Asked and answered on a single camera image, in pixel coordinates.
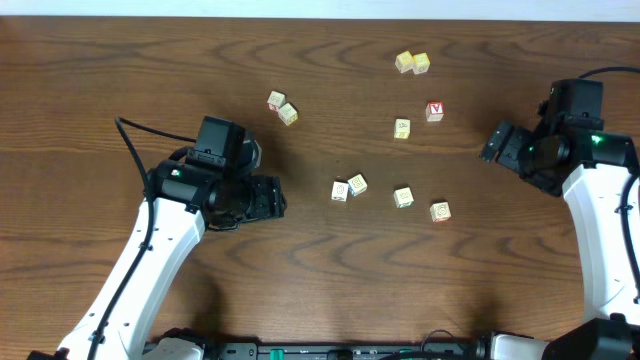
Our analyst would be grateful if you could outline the red-edged spiral block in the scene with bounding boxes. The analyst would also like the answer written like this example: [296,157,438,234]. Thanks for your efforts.
[430,202,451,223]

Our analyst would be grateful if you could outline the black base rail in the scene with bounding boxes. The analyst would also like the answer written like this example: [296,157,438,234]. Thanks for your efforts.
[142,327,481,360]

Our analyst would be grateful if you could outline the red-edged wooden block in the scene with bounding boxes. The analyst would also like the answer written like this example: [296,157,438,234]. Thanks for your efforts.
[267,91,286,112]

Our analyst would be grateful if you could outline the red letter A block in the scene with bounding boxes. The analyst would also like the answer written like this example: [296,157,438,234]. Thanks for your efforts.
[426,101,445,122]

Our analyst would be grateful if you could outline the yellow-top block right of pair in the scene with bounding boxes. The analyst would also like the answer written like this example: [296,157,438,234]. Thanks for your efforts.
[412,53,431,75]

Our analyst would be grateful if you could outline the green O wooden block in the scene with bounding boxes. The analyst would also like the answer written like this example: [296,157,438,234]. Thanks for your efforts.
[331,181,349,202]

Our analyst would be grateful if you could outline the yellow letter G block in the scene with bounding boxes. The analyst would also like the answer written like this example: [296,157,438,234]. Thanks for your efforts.
[278,103,299,126]

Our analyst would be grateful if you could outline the yellow-top block of pair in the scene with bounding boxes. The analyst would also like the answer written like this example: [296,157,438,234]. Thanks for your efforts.
[395,51,414,73]
[412,53,431,75]

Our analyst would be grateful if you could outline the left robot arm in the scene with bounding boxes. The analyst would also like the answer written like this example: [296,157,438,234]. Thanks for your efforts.
[49,117,287,360]

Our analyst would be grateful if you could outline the yellow number 8 block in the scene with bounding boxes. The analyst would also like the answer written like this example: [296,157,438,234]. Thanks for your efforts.
[394,118,411,139]

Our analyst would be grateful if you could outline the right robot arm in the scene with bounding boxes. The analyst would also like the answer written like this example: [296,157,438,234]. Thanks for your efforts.
[476,75,639,360]

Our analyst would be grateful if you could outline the green-edged wooden block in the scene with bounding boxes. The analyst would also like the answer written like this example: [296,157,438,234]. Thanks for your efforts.
[393,187,414,208]

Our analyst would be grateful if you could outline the yellow-top block left of pair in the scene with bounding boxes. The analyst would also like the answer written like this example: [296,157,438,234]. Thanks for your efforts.
[395,51,414,73]

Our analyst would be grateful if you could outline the blue-edged wooden block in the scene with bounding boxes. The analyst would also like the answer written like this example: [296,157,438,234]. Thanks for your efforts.
[347,174,368,197]

